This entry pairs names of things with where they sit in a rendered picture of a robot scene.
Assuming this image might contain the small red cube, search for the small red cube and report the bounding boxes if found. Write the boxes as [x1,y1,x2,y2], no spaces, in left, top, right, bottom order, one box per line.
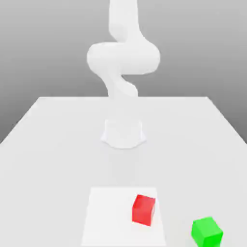
[132,194,156,227]

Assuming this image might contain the small green cube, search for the small green cube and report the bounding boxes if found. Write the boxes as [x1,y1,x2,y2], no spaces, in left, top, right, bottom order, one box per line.
[191,216,224,247]

